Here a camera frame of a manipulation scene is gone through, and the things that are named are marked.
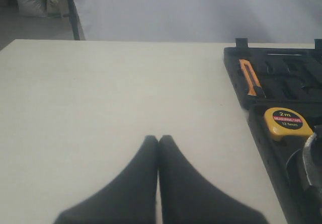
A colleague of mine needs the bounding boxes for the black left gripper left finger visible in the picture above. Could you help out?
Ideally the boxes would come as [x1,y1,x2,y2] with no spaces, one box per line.
[55,135,158,223]

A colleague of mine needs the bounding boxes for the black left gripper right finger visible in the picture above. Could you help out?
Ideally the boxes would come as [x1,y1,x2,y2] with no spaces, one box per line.
[158,135,268,223]

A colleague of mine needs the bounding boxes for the claw hammer black handle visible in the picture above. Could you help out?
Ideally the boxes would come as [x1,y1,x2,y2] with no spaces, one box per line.
[287,132,321,189]

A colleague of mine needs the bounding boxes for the black plastic tool case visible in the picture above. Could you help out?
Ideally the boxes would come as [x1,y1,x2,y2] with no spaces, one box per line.
[223,38,321,223]

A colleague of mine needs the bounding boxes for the yellow tape measure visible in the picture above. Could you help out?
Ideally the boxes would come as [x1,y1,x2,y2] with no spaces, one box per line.
[264,107,313,141]

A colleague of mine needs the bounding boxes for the yellow utility knife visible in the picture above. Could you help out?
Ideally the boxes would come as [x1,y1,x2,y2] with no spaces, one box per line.
[239,59,266,98]

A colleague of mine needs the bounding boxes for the black stand pole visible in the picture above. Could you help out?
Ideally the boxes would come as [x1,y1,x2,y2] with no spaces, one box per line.
[62,0,80,41]

